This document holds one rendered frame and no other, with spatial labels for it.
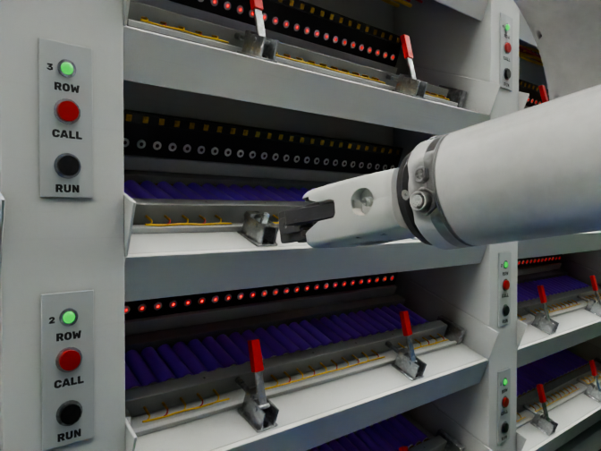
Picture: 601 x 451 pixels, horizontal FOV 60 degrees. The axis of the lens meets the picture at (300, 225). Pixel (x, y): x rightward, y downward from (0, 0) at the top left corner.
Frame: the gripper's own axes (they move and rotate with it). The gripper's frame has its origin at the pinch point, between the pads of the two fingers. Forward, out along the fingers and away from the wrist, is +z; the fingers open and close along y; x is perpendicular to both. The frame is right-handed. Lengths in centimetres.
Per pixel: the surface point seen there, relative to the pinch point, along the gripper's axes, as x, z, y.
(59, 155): 6.3, 3.8, -21.3
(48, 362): -9.8, 6.3, -22.1
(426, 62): 31, 13, 45
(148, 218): 2.2, 10.1, -11.4
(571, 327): -21, 9, 79
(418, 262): -4.6, 7.0, 27.1
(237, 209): 3.3, 10.6, -0.3
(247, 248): -1.6, 5.9, -2.7
